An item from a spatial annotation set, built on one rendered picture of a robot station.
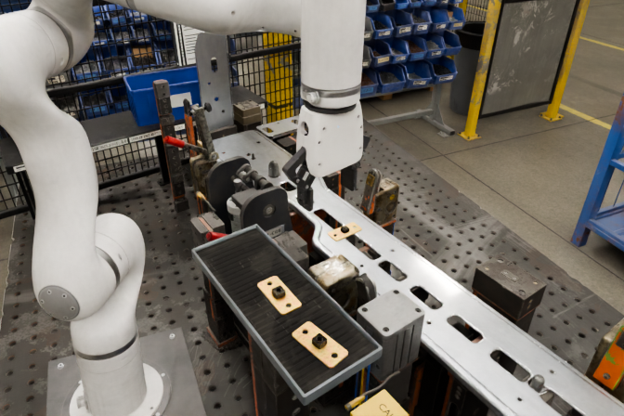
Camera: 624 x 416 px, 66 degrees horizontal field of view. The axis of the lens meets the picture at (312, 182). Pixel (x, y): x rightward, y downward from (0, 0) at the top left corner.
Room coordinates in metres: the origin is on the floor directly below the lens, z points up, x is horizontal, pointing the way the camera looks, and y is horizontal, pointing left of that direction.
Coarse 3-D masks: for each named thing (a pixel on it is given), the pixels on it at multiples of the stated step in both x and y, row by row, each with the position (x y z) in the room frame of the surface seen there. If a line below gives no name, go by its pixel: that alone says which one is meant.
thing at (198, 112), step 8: (208, 104) 1.26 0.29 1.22; (192, 112) 1.23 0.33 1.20; (200, 112) 1.23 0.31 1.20; (200, 120) 1.23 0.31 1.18; (200, 128) 1.24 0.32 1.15; (208, 128) 1.24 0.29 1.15; (200, 136) 1.26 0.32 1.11; (208, 136) 1.24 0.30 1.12; (208, 144) 1.24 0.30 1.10; (208, 152) 1.24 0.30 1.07
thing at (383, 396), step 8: (384, 392) 0.40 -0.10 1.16; (368, 400) 0.39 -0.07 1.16; (376, 400) 0.39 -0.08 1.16; (384, 400) 0.39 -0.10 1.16; (392, 400) 0.39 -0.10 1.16; (360, 408) 0.38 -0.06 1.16; (368, 408) 0.38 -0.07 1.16; (376, 408) 0.38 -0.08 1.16; (384, 408) 0.38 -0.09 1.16; (392, 408) 0.38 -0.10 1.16; (400, 408) 0.38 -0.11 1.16
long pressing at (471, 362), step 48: (240, 144) 1.44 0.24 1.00; (288, 192) 1.14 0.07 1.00; (384, 240) 0.92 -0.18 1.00; (384, 288) 0.76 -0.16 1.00; (432, 288) 0.76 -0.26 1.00; (432, 336) 0.63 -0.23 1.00; (528, 336) 0.63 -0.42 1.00; (480, 384) 0.52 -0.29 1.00; (528, 384) 0.53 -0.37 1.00; (576, 384) 0.53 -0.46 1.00
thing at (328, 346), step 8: (304, 328) 0.50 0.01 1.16; (312, 328) 0.50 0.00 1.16; (296, 336) 0.49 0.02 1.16; (304, 336) 0.49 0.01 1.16; (312, 336) 0.49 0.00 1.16; (320, 336) 0.48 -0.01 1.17; (328, 336) 0.49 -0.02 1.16; (304, 344) 0.47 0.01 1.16; (312, 344) 0.47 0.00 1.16; (320, 344) 0.47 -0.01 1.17; (328, 344) 0.47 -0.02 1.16; (336, 344) 0.47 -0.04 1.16; (312, 352) 0.46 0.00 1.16; (320, 352) 0.46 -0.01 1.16; (328, 352) 0.46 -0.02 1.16; (336, 352) 0.46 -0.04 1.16; (344, 352) 0.46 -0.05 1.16; (320, 360) 0.45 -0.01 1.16; (328, 360) 0.45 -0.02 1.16; (336, 360) 0.45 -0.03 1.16
